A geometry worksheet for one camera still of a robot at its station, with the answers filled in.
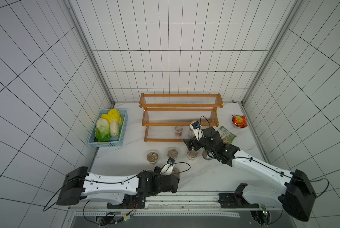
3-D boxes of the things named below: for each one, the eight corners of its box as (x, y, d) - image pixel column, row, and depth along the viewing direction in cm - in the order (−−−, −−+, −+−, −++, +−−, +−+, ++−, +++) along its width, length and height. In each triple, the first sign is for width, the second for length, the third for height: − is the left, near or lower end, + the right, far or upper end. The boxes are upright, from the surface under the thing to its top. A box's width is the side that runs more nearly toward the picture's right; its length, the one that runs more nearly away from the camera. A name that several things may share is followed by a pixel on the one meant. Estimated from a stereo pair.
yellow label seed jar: (146, 164, 86) (146, 162, 83) (148, 152, 90) (147, 150, 88) (157, 164, 86) (157, 162, 83) (158, 152, 90) (158, 150, 88)
